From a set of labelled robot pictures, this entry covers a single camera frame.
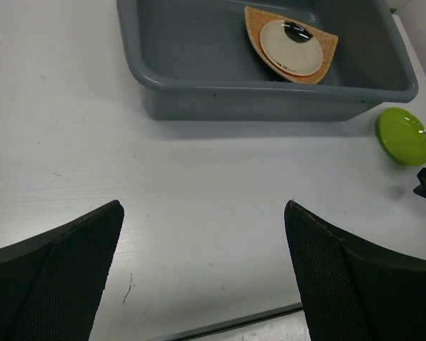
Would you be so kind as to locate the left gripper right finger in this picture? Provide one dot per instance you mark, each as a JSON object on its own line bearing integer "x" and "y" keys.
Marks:
{"x": 353, "y": 289}

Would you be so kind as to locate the grey plastic bin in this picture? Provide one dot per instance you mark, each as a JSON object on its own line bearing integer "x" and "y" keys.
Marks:
{"x": 199, "y": 61}

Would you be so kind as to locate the orange woven triangular basket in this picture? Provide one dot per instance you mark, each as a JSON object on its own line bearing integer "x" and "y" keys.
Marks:
{"x": 323, "y": 67}

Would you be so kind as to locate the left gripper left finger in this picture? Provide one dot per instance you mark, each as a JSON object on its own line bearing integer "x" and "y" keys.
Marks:
{"x": 51, "y": 284}

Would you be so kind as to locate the aluminium table edge rail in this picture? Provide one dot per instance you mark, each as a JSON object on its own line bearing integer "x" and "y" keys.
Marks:
{"x": 233, "y": 324}

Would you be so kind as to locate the cream plate with black mark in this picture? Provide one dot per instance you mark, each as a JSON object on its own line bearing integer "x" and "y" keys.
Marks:
{"x": 291, "y": 47}

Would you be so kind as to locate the green round plate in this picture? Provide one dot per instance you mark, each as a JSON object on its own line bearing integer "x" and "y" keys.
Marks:
{"x": 402, "y": 136}

